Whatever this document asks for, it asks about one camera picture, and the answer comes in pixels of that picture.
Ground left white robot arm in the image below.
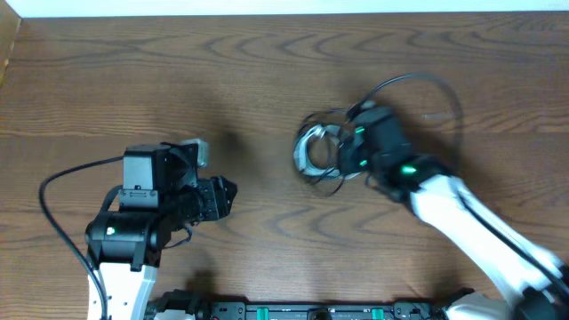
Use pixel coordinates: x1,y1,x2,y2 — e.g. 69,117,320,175
85,139,237,319

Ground black usb cable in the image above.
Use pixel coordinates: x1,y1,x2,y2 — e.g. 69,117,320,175
292,108,357,196

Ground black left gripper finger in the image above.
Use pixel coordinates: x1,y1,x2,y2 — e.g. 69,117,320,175
214,196,233,219
211,176,237,200

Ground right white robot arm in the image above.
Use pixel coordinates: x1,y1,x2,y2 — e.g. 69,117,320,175
341,107,568,319

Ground white usb cable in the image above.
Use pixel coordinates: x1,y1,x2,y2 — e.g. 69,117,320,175
293,124,357,181

